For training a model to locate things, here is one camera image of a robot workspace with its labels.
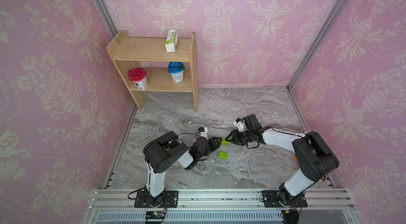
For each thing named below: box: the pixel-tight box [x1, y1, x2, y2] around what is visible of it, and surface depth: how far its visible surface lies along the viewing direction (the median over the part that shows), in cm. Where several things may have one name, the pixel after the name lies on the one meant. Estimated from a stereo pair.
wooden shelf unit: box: [105, 29, 200, 112], surface depth 86 cm
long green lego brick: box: [220, 137, 231, 146], surface depth 91 cm
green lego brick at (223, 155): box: [218, 151, 228, 160], surface depth 87 cm
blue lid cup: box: [167, 61, 186, 83], surface depth 91 cm
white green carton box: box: [164, 29, 179, 53], surface depth 79 cm
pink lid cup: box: [127, 67, 149, 91], surface depth 86 cm
